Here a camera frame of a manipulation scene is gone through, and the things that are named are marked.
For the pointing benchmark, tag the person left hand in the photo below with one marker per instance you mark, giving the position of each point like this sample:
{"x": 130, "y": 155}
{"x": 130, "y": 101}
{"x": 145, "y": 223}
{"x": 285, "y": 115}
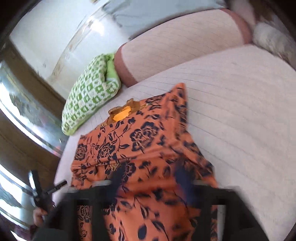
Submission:
{"x": 38, "y": 216}

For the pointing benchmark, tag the grey pillow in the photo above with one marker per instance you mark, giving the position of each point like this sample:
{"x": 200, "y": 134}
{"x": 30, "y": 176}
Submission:
{"x": 136, "y": 17}

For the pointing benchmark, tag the orange black floral blouse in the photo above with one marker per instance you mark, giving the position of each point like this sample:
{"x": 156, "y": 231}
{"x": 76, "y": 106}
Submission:
{"x": 147, "y": 146}

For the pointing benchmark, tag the dark wooden glass door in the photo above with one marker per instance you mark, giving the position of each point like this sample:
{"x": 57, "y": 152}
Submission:
{"x": 31, "y": 135}

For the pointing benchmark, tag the striped floral pillow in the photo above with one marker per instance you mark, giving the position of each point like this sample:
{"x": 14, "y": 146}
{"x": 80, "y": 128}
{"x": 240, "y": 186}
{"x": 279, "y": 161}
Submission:
{"x": 275, "y": 41}

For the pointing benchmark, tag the green white checkered pillow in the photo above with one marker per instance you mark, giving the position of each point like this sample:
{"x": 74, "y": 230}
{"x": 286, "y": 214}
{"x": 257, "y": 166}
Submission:
{"x": 95, "y": 86}

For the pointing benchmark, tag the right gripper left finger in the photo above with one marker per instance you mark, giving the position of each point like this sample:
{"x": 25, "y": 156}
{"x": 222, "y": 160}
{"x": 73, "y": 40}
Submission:
{"x": 62, "y": 222}

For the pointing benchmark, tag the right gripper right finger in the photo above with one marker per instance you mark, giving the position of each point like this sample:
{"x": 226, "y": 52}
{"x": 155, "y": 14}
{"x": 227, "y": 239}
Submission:
{"x": 234, "y": 219}

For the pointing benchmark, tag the pink bolster cushion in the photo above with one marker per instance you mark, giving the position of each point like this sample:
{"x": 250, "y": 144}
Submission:
{"x": 179, "y": 40}

